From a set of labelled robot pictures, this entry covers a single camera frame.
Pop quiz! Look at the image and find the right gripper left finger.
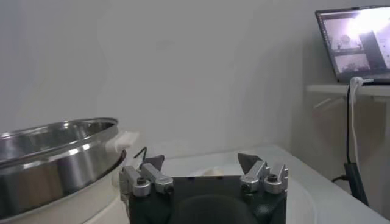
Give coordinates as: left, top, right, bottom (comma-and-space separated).
118, 154, 175, 198

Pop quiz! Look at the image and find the white side table with laptop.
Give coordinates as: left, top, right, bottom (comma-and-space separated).
306, 83, 390, 111

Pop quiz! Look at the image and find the open dark laptop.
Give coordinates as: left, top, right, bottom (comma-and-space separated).
314, 5, 390, 85

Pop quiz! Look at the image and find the black cooker power cable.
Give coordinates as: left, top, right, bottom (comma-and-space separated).
133, 146, 149, 163

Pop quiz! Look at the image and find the white round plate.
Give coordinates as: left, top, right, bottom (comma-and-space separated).
164, 150, 318, 224

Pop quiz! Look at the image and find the black hanging power strip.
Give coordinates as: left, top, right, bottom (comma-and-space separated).
343, 162, 370, 208

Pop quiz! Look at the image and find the white laptop cable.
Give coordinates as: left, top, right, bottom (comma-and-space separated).
348, 76, 365, 178

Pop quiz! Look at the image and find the white work table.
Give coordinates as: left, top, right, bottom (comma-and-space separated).
115, 144, 390, 224

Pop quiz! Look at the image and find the stainless steel steamer basket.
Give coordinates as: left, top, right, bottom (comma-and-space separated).
0, 117, 127, 220

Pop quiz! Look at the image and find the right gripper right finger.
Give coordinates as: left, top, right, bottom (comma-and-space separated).
237, 152, 289, 195

